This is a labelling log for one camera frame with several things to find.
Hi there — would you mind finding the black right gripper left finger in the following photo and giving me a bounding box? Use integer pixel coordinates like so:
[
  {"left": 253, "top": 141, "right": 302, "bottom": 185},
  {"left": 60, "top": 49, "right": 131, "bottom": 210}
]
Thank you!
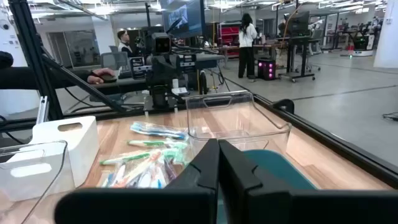
[{"left": 54, "top": 138, "right": 220, "bottom": 224}]

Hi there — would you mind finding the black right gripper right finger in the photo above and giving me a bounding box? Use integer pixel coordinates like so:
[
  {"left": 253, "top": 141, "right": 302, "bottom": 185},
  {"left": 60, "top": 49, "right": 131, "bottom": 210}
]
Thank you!
[{"left": 218, "top": 139, "right": 398, "bottom": 224}]

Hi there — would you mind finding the green white toothbrush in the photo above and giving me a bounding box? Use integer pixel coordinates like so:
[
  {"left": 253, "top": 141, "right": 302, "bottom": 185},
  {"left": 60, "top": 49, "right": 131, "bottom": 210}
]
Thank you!
[{"left": 99, "top": 148, "right": 184, "bottom": 166}]

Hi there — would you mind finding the white plastic bin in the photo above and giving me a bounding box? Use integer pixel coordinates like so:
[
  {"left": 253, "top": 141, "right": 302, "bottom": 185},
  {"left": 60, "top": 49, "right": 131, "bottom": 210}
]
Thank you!
[{"left": 30, "top": 115, "right": 100, "bottom": 188}]

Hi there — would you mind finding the black box with white labels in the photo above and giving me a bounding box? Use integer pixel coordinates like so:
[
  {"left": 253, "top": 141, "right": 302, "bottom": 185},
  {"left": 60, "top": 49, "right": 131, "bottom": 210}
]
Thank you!
[
  {"left": 129, "top": 56, "right": 146, "bottom": 79},
  {"left": 178, "top": 54, "right": 198, "bottom": 75}
]

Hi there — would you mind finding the teal plastic bin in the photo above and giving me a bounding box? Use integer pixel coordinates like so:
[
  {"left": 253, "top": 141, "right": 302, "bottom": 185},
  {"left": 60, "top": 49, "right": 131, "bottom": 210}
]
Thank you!
[{"left": 216, "top": 149, "right": 318, "bottom": 224}]

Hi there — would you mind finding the person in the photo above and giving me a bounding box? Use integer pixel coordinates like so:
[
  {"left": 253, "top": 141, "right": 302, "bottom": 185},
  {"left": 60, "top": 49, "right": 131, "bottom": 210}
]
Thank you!
[
  {"left": 117, "top": 29, "right": 135, "bottom": 58},
  {"left": 237, "top": 12, "right": 259, "bottom": 80}
]

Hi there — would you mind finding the grey office chair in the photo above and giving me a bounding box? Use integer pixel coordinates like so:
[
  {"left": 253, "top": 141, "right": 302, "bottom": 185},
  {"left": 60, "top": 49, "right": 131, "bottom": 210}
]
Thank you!
[{"left": 99, "top": 51, "right": 129, "bottom": 72}]

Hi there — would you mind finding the black computer mouse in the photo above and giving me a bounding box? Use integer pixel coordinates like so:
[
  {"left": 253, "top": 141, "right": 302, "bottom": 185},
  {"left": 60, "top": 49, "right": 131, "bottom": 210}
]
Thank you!
[{"left": 98, "top": 73, "right": 118, "bottom": 84}]

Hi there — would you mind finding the monitor with blue screen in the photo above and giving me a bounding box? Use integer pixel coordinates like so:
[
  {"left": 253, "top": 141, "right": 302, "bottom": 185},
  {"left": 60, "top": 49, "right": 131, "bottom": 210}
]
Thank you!
[{"left": 160, "top": 0, "right": 206, "bottom": 40}]

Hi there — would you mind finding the person's hand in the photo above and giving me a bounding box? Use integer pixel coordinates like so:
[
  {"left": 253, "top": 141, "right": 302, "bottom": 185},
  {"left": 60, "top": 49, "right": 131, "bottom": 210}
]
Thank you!
[{"left": 86, "top": 67, "right": 116, "bottom": 85}]

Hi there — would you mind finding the red cabinet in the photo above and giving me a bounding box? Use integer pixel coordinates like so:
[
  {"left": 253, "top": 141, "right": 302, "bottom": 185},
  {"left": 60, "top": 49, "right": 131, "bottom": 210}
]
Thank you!
[{"left": 217, "top": 21, "right": 242, "bottom": 59}]

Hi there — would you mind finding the clear plastic bin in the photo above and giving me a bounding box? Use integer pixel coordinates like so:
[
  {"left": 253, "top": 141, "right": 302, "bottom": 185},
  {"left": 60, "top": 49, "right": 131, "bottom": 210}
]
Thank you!
[
  {"left": 185, "top": 90, "right": 292, "bottom": 156},
  {"left": 0, "top": 139, "right": 76, "bottom": 224}
]

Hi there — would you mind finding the black table clamp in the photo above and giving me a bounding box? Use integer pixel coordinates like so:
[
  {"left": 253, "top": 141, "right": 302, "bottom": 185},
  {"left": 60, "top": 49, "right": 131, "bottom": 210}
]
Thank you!
[{"left": 269, "top": 98, "right": 295, "bottom": 115}]

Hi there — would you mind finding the computer tower with pink lights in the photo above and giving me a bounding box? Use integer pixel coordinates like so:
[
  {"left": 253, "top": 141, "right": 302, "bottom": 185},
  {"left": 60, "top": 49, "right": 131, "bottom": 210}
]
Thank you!
[{"left": 257, "top": 58, "right": 277, "bottom": 82}]

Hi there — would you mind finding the black rolling workstation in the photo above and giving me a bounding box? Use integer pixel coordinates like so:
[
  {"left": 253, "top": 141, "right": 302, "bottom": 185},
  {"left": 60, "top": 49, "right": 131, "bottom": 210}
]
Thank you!
[{"left": 275, "top": 11, "right": 317, "bottom": 83}]

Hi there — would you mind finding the white-based background robot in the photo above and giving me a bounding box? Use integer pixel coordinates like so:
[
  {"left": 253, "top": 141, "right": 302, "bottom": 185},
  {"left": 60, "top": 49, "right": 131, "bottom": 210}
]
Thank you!
[{"left": 349, "top": 21, "right": 376, "bottom": 57}]

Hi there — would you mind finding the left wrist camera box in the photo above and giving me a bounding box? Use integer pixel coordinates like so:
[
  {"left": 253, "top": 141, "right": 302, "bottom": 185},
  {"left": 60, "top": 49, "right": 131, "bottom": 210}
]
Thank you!
[{"left": 150, "top": 32, "right": 172, "bottom": 56}]

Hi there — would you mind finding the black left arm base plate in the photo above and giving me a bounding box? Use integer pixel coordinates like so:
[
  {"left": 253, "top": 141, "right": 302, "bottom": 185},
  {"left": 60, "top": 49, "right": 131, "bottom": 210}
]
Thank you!
[{"left": 142, "top": 95, "right": 187, "bottom": 112}]

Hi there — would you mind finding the silver aluminium bracket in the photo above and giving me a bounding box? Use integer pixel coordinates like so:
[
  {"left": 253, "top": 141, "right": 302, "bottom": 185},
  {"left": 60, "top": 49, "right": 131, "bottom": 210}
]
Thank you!
[{"left": 35, "top": 95, "right": 50, "bottom": 125}]

